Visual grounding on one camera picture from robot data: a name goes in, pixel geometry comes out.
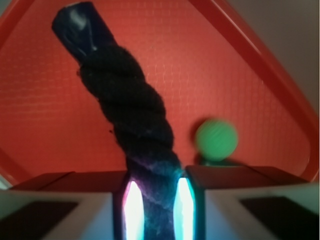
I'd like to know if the dark blue twisted rope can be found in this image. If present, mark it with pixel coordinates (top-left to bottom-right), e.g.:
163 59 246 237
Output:
51 1 186 240

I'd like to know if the dark green toy cucumber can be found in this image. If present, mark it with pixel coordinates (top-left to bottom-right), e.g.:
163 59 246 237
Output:
199 158 242 167

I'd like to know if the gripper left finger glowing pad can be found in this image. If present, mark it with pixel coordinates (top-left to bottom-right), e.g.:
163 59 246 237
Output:
0 171 144 240

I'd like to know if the red plastic tray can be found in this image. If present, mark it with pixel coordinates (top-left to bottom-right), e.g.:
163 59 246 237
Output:
0 0 319 185

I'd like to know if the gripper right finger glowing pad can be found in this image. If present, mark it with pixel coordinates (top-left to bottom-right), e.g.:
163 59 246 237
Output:
174 165 320 240

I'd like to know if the green dimpled ball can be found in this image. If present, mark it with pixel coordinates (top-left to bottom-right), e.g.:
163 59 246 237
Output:
194 119 239 162

